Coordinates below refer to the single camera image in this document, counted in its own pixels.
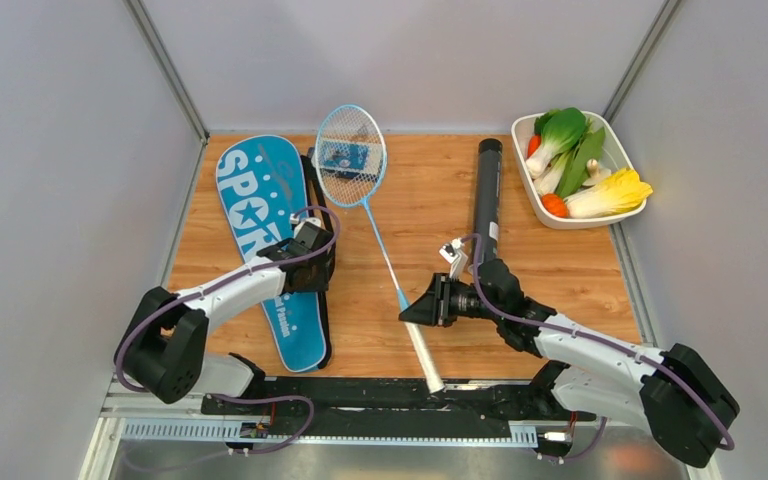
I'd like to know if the blue product box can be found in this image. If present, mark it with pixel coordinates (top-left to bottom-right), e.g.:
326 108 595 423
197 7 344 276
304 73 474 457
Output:
311 139 384 182

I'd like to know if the yellow cabbage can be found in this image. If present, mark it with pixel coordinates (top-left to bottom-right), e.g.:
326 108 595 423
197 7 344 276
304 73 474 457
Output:
564 168 654 219

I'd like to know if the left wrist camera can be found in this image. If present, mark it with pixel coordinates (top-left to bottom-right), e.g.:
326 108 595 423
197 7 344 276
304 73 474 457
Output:
290 214 327 250

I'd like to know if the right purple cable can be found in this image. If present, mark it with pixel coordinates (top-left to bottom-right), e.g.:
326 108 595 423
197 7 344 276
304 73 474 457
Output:
460 233 736 464

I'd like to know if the orange carrot back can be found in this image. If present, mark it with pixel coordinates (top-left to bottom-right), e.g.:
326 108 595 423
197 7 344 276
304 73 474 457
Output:
526 134 542 158

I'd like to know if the orange carrot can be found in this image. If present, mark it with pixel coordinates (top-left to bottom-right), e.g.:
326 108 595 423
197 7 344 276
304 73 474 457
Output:
540 193 569 218
526 134 542 158

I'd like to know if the blue racket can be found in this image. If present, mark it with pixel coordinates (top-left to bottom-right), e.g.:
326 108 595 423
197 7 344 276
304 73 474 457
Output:
313 104 446 393

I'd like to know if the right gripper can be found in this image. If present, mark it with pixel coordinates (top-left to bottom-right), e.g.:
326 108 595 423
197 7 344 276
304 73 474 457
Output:
399 272 503 328

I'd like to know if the white mushroom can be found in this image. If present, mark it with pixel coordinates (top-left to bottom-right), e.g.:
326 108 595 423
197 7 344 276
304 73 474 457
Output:
582 158 612 187

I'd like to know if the green bok choy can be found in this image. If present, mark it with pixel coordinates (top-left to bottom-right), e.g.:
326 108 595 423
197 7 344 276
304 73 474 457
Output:
525 107 587 179

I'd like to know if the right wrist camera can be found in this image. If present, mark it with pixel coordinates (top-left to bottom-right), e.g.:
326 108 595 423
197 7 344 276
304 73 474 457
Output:
439 238 469 280

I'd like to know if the black shuttlecock tube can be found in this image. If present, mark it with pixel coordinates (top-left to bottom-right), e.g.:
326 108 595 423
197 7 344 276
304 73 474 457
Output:
472 138 503 263

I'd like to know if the blue racket bag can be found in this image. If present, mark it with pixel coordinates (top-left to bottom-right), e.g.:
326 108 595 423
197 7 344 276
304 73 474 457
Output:
215 135 332 373

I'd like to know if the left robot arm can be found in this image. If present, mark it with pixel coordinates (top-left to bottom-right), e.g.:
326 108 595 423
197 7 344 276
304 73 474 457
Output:
114 221 336 415

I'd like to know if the orange carrot front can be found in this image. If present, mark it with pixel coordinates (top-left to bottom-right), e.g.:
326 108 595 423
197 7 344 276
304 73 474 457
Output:
540 193 569 218

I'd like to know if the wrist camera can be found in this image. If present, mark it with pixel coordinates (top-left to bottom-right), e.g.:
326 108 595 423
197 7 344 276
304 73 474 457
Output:
290 214 327 250
439 238 469 280

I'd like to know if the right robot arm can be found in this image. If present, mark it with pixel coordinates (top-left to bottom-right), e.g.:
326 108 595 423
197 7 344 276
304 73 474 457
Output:
399 259 740 468

